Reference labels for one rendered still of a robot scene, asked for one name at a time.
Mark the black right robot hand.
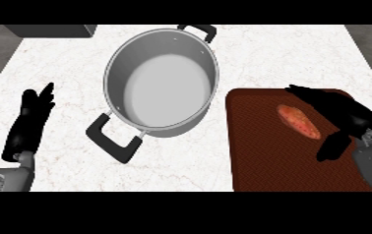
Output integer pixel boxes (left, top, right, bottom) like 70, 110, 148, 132
283, 84, 372, 163

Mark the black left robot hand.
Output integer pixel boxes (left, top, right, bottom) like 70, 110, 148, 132
0, 82, 55, 163

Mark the orange sweet potato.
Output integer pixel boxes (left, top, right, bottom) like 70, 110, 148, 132
275, 104, 323, 141

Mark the dark grey appliance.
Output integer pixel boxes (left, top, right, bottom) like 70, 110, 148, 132
2, 25, 98, 39

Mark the dark red woven tray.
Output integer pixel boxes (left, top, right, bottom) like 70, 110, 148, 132
225, 88, 372, 193

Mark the silver pot with black handles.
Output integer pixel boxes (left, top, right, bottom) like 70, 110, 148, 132
83, 25, 221, 164

